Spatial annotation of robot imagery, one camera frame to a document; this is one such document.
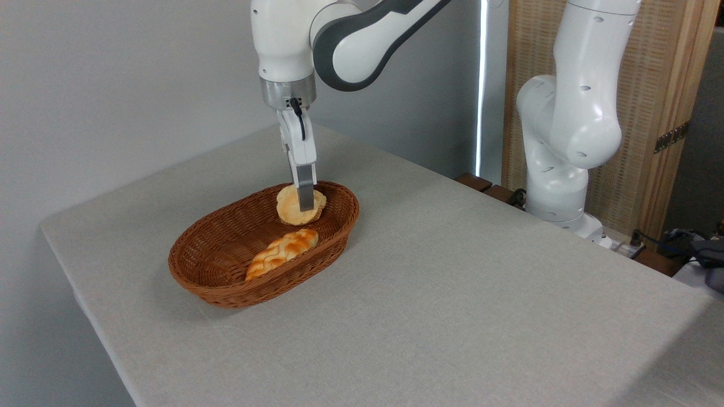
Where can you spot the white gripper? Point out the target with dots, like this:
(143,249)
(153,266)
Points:
(297,147)

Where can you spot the round golden bread bun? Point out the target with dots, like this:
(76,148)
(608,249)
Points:
(287,209)

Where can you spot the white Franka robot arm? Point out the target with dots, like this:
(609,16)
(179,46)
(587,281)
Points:
(283,39)

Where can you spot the metal screen hinge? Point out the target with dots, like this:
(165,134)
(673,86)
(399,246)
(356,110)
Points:
(672,137)

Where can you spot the braided golden bread loaf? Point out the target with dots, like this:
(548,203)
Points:
(280,251)

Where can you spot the beige tablecloth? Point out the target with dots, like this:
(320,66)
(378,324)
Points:
(452,311)

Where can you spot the brown wicker oval basket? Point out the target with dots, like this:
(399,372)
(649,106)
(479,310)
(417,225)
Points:
(226,249)

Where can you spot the dark grey cloth bag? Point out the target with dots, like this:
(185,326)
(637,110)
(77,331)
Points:
(710,251)

